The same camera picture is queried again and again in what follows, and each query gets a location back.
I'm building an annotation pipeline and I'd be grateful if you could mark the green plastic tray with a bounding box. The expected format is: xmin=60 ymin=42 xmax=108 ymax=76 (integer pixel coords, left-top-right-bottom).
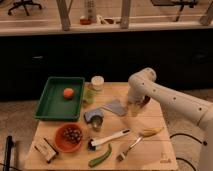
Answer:
xmin=34 ymin=77 xmax=85 ymax=121

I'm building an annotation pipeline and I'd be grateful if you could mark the white handled brush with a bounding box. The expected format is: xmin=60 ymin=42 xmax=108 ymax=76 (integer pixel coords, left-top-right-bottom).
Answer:
xmin=88 ymin=129 xmax=130 ymax=151

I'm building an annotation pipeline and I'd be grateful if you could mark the white lidded jar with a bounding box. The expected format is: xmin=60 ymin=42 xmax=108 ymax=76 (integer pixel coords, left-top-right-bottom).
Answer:
xmin=91 ymin=76 xmax=104 ymax=91

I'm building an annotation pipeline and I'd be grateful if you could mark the small metal cup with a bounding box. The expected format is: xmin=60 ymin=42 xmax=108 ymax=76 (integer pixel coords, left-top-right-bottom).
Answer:
xmin=91 ymin=116 xmax=103 ymax=131

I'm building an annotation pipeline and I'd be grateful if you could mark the green glass cup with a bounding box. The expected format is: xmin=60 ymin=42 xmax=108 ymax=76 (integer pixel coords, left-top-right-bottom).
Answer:
xmin=83 ymin=89 xmax=94 ymax=104

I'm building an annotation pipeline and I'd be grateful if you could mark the green cucumber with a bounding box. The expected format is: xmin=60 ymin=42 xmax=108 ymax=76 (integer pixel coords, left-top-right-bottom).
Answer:
xmin=88 ymin=145 xmax=112 ymax=167

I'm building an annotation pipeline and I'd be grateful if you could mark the dark red bowl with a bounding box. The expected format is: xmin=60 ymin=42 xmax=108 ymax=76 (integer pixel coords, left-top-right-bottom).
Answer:
xmin=140 ymin=96 xmax=150 ymax=108

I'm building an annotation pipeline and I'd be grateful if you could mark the black office chair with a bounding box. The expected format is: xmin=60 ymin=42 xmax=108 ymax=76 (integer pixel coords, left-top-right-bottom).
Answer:
xmin=7 ymin=0 xmax=42 ymax=16

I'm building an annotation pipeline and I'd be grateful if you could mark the white bottle on shelf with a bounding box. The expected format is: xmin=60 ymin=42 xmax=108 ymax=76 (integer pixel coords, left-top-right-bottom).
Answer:
xmin=86 ymin=0 xmax=97 ymax=23

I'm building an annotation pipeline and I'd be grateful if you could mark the red object on shelf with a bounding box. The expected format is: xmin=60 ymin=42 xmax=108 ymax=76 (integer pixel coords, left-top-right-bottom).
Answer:
xmin=79 ymin=16 xmax=92 ymax=25

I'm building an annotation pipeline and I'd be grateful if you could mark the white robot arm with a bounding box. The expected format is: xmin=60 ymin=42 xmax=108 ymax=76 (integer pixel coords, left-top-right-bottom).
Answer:
xmin=128 ymin=68 xmax=213 ymax=171

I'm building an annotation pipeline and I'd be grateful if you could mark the orange bowl with grapes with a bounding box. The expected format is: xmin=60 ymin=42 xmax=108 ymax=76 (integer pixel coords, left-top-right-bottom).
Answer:
xmin=54 ymin=123 xmax=83 ymax=153

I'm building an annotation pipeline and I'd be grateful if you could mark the yellow banana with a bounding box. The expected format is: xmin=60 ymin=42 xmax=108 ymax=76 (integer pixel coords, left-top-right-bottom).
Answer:
xmin=141 ymin=127 xmax=163 ymax=138

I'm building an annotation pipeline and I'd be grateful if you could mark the black stand post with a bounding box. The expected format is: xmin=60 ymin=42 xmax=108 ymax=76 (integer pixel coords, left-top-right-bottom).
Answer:
xmin=3 ymin=135 xmax=14 ymax=171

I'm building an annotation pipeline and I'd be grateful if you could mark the grey towel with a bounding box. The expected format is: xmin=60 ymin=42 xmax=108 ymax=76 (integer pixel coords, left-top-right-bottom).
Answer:
xmin=102 ymin=99 xmax=126 ymax=116

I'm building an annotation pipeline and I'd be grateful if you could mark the black cable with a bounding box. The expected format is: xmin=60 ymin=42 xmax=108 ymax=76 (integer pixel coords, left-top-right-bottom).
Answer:
xmin=169 ymin=132 xmax=204 ymax=171

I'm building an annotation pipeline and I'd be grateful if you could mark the orange fruit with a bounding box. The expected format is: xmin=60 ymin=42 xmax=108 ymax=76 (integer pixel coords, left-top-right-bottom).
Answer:
xmin=63 ymin=88 xmax=74 ymax=99

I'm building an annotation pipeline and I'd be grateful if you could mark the small cardboard box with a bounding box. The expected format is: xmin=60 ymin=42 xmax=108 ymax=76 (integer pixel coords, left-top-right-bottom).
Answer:
xmin=34 ymin=138 xmax=59 ymax=163

